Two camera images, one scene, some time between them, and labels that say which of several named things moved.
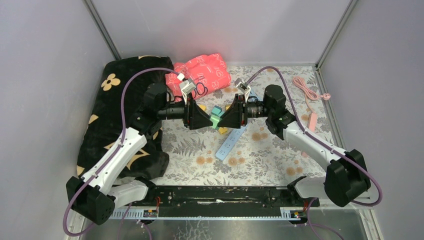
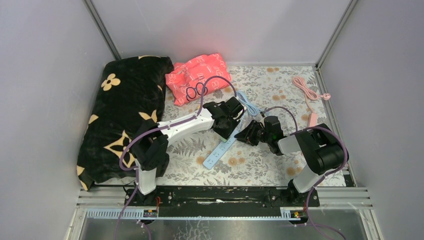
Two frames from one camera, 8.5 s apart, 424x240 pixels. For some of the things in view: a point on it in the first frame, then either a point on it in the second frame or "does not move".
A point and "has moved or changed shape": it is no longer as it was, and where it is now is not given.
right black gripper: (237, 113) to (247, 134)
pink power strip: (310, 93) does not move
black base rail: (225, 201) does not move
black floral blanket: (118, 95) does not move
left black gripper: (194, 117) to (225, 134)
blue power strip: (232, 141) has moved or changed shape
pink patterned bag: (207, 72) does not move
